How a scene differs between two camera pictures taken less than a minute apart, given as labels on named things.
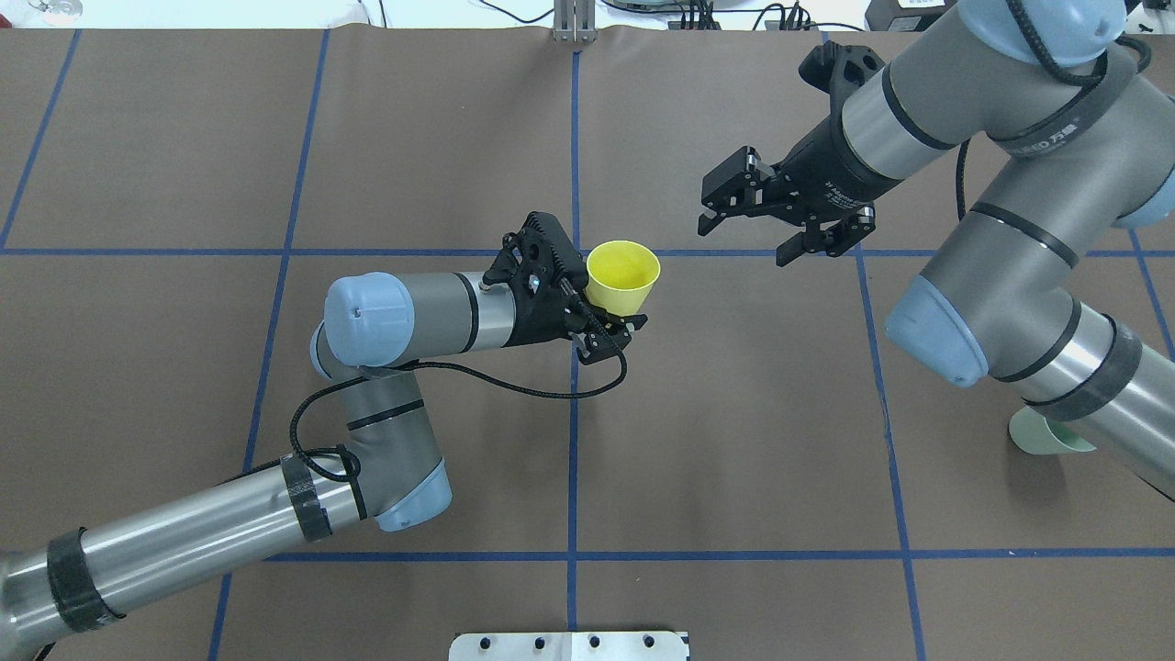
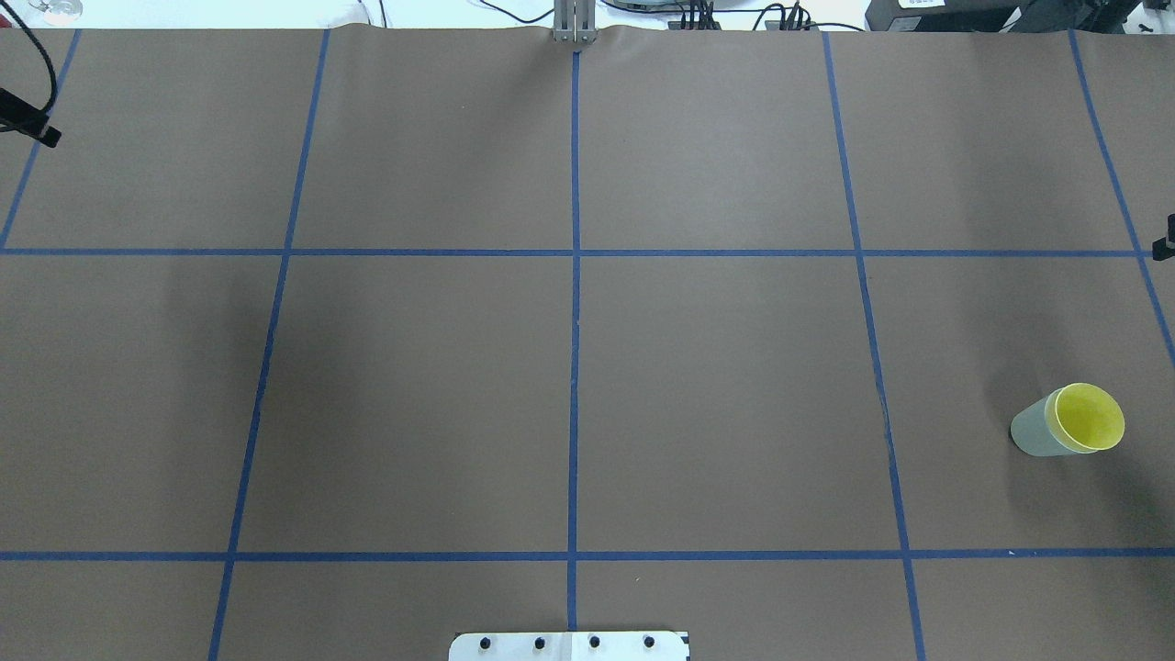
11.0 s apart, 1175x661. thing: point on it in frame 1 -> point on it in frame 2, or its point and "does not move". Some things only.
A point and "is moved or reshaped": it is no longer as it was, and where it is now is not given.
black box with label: (903, 15) does not move
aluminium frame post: (575, 21) does not move
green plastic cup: (1043, 435) does not move
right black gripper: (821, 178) -> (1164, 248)
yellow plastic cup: (621, 276) is moved or reshaped
